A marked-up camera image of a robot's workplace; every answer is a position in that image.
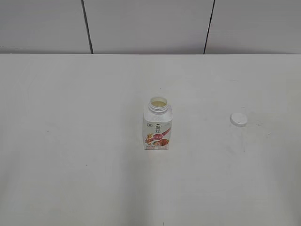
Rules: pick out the white strawberry yogurt drink bottle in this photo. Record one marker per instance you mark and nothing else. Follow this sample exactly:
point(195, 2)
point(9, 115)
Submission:
point(157, 124)

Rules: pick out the white screw cap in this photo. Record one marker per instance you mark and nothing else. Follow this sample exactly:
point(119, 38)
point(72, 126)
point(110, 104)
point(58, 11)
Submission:
point(239, 119)

